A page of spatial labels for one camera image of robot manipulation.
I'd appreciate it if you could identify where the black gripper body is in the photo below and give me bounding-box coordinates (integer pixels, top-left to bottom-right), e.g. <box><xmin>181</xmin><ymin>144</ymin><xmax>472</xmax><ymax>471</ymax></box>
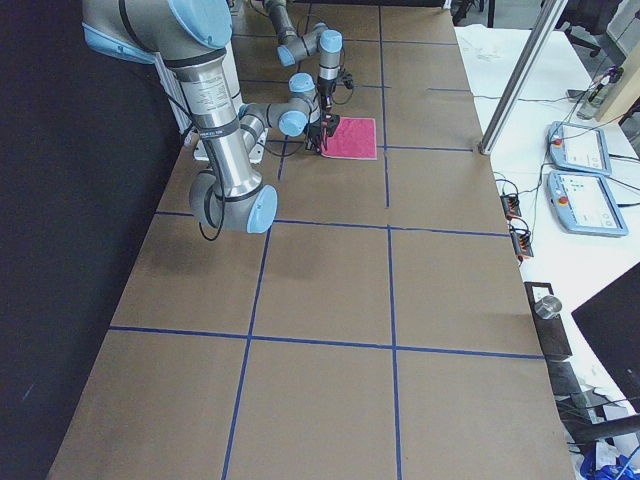
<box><xmin>317</xmin><ymin>69</ymin><xmax>354</xmax><ymax>113</ymax></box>
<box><xmin>305</xmin><ymin>113</ymin><xmax>340</xmax><ymax>153</ymax></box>

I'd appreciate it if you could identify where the far teach pendant tablet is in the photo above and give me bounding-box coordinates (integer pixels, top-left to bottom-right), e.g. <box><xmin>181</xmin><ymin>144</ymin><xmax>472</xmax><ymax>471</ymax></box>
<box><xmin>547</xmin><ymin>121</ymin><xmax>612</xmax><ymax>176</ymax></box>

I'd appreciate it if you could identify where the orange black connector box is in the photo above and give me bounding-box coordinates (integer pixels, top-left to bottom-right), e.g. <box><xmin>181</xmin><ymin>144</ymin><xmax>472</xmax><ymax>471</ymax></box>
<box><xmin>500</xmin><ymin>193</ymin><xmax>521</xmax><ymax>220</ymax></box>

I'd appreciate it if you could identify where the aluminium frame post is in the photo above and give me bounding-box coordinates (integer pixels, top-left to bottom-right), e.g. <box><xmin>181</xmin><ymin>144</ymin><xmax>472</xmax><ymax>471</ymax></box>
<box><xmin>478</xmin><ymin>0</ymin><xmax>568</xmax><ymax>156</ymax></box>

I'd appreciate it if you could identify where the pink towel white edge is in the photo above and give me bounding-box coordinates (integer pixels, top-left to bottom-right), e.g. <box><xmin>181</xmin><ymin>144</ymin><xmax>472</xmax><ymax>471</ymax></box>
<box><xmin>321</xmin><ymin>117</ymin><xmax>377</xmax><ymax>160</ymax></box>

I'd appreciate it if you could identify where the black monitor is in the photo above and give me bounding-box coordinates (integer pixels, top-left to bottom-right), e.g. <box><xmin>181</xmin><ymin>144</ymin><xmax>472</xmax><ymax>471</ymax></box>
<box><xmin>572</xmin><ymin>264</ymin><xmax>640</xmax><ymax>411</ymax></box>

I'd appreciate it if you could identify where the teach pendant tablet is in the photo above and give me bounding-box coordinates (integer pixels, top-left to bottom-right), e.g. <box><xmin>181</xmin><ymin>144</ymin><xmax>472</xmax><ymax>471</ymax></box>
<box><xmin>547</xmin><ymin>121</ymin><xmax>612</xmax><ymax>176</ymax></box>
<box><xmin>547</xmin><ymin>170</ymin><xmax>629</xmax><ymax>238</ymax></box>

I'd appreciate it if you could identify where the metal cup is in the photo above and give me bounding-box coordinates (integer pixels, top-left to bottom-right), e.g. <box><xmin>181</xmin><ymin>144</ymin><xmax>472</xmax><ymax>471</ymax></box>
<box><xmin>534</xmin><ymin>295</ymin><xmax>562</xmax><ymax>320</ymax></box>

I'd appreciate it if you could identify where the near teach pendant tablet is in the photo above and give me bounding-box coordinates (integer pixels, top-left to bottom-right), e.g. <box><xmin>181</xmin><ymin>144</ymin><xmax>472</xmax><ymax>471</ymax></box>
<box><xmin>547</xmin><ymin>170</ymin><xmax>629</xmax><ymax>238</ymax></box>

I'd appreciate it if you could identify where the black tray block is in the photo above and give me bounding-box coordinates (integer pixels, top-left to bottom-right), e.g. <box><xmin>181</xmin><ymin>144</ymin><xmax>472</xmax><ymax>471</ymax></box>
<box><xmin>524</xmin><ymin>281</ymin><xmax>572</xmax><ymax>361</ymax></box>

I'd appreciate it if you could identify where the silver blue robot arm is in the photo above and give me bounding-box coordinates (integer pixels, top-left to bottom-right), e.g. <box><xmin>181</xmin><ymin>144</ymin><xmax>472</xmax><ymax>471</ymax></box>
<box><xmin>82</xmin><ymin>1</ymin><xmax>343</xmax><ymax>234</ymax></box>
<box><xmin>262</xmin><ymin>0</ymin><xmax>344</xmax><ymax>113</ymax></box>

